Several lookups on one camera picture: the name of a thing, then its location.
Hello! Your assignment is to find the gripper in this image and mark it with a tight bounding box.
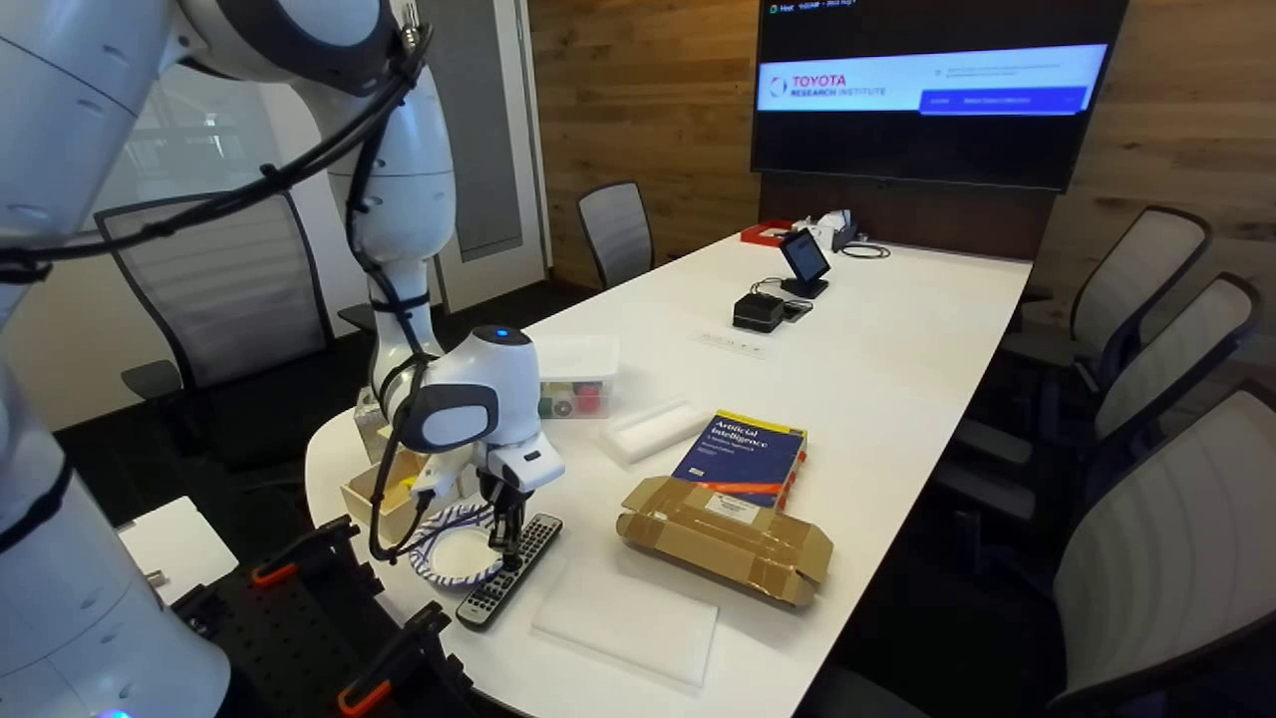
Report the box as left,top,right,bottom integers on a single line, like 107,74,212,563
478,467,534,572

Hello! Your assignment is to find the black remote control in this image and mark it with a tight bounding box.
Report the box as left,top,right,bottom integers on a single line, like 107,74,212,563
456,514,564,632

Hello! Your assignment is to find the blue patterned paper plate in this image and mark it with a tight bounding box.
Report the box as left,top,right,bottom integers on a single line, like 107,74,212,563
409,502,505,589

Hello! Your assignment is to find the small wooden box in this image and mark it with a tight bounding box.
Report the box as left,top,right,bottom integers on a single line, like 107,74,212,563
341,447,432,546

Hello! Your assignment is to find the white foam sheet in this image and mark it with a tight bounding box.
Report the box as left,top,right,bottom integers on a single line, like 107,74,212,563
531,556,721,688

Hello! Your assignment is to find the black orange clamp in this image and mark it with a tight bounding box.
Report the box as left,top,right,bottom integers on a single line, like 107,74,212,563
249,515,362,589
336,601,456,718

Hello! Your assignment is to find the clear plastic lidded container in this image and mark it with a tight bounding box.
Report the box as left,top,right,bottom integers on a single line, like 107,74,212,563
533,335,622,421

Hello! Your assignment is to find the white foam block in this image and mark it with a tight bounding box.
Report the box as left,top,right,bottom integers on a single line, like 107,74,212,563
601,399,715,466

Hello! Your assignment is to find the flat cardboard box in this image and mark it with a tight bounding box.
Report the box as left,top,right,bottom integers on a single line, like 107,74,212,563
616,476,835,608

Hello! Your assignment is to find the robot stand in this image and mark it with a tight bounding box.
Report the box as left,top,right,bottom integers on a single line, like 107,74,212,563
118,496,481,718

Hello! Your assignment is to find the blue textbook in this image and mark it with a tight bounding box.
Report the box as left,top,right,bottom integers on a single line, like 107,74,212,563
671,410,809,511

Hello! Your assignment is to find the table socket plate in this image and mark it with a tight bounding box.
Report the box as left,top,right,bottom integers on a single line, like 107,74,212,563
694,331,768,359

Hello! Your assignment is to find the grey mesh office chair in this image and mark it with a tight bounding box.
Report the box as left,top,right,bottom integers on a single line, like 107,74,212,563
576,180,657,291
94,188,381,472

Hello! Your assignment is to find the small black box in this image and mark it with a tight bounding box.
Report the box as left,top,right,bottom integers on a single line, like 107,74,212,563
733,292,787,334

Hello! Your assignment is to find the small tablet on stand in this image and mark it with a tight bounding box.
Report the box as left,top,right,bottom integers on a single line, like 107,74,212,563
778,228,832,301

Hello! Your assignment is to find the door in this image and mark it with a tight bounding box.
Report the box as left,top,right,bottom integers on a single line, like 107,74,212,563
417,0,551,312

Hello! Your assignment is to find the row of office chairs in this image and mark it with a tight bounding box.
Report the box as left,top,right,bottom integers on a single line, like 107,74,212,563
797,204,1276,718

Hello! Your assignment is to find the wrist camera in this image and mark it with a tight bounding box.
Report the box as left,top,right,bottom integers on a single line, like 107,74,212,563
412,454,468,503

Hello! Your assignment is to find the wall television screen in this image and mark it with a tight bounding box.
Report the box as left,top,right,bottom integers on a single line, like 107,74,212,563
750,0,1131,193

